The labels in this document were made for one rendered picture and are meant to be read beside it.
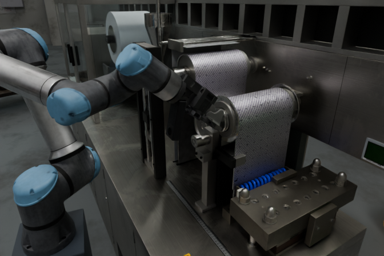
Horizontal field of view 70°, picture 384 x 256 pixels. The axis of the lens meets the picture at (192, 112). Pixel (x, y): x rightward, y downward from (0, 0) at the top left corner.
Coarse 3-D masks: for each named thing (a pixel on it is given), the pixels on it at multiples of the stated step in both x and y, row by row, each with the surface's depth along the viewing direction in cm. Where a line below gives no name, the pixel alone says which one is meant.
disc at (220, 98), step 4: (220, 96) 84; (224, 96) 82; (220, 100) 84; (224, 100) 82; (228, 100) 80; (212, 104) 88; (228, 104) 81; (232, 104) 79; (232, 108) 79; (236, 112) 78; (236, 116) 78; (236, 120) 79; (236, 124) 79; (236, 128) 80; (236, 132) 80; (220, 136) 88; (232, 136) 82; (236, 136) 80; (224, 140) 86; (228, 140) 84; (232, 140) 82
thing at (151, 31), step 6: (150, 30) 134; (156, 30) 133; (162, 30) 134; (168, 30) 136; (150, 36) 137; (156, 36) 135; (162, 36) 136; (168, 36) 139; (156, 42) 138; (162, 48) 140; (162, 54) 142; (162, 60) 144; (168, 108) 153; (168, 114) 154
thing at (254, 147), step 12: (264, 132) 87; (276, 132) 90; (288, 132) 93; (240, 144) 83; (252, 144) 86; (264, 144) 89; (276, 144) 92; (252, 156) 88; (264, 156) 91; (276, 156) 94; (240, 168) 87; (252, 168) 90; (264, 168) 93; (276, 168) 97; (240, 180) 89
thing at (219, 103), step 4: (288, 92) 92; (292, 100) 91; (216, 104) 85; (220, 104) 84; (224, 104) 82; (216, 108) 86; (224, 108) 82; (228, 108) 80; (228, 112) 81; (232, 112) 80; (232, 116) 79; (232, 120) 80; (232, 124) 80; (232, 128) 80; (220, 132) 87; (224, 132) 85; (228, 132) 83; (232, 132) 81; (224, 136) 85; (228, 136) 83
